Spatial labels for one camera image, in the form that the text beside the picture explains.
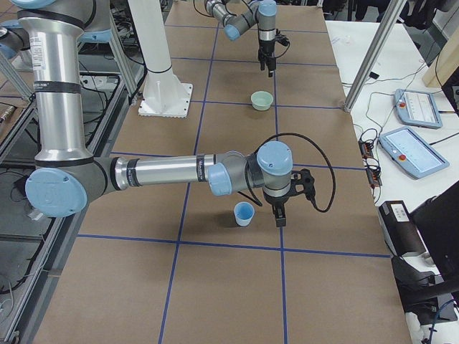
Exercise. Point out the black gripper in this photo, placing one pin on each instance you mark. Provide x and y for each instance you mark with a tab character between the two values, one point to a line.
265	49
275	202

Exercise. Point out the blue plastic cup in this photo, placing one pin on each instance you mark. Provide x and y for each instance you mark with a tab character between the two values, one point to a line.
243	213

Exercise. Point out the green ceramic bowl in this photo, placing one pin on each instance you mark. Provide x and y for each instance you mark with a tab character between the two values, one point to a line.
261	100

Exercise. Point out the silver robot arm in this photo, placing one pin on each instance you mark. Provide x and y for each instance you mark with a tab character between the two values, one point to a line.
259	13
68	176

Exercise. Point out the black box with label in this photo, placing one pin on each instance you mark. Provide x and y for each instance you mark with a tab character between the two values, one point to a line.
399	232

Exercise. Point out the near blue teach pendant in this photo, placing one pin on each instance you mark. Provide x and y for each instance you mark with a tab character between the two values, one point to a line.
412	153

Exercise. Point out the blue teach pendant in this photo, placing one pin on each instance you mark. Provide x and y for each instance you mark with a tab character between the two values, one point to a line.
412	153
417	108

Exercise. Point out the far blue teach pendant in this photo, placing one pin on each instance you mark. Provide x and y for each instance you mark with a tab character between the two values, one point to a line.
417	108

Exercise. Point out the black computer monitor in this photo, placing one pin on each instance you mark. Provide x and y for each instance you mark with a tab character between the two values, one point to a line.
437	221

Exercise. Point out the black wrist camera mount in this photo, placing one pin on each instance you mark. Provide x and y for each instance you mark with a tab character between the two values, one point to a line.
302	182

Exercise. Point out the white column pedestal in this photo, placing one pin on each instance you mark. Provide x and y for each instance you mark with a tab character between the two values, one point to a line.
163	93

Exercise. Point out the aluminium frame post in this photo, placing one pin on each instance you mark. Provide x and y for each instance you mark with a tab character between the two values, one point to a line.
383	31

